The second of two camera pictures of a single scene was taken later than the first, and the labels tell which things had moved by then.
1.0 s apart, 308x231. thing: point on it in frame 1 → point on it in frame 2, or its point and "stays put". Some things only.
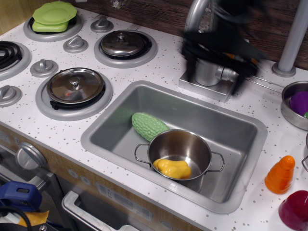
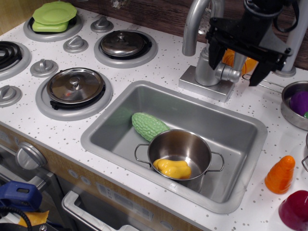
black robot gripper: x=230 y=39 → x=254 y=35
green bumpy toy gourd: x=148 y=126 stays put
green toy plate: x=54 y=12 stays put
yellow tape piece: x=34 y=218 stays put
